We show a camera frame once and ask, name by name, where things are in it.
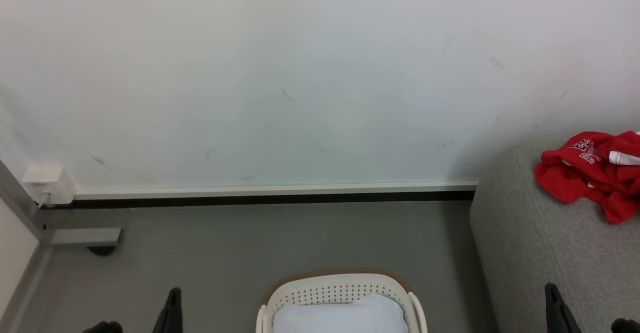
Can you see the grey metal frame foot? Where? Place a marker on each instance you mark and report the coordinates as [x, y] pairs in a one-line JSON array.
[[17, 243]]

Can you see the white wall socket box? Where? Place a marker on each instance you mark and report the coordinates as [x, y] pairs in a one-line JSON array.
[[49, 183]]

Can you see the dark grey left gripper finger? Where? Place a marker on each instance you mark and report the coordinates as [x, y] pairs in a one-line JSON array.
[[172, 315]]

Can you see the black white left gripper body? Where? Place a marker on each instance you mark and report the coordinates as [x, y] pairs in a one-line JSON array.
[[103, 327]]

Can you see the grey metal partition foot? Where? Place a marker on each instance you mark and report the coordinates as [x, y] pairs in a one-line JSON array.
[[85, 236]]

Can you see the black partition caster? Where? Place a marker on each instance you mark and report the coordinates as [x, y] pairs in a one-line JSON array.
[[101, 250]]

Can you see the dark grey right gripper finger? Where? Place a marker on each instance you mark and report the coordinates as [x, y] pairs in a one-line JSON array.
[[557, 313]]

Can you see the red white sports jersey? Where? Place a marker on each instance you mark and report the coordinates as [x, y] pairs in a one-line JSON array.
[[595, 178]]

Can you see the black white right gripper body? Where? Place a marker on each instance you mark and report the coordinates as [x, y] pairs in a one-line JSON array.
[[627, 326]]

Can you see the white perforated laundry basket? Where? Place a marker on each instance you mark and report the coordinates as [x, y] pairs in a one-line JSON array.
[[340, 288]]

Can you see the white wall skirting strip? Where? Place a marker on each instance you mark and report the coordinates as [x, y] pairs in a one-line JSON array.
[[275, 191]]

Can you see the pale white cloth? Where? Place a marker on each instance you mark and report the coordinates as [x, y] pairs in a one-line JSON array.
[[340, 315]]

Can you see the grey fabric sofa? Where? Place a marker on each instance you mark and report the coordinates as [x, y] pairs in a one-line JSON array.
[[540, 253]]

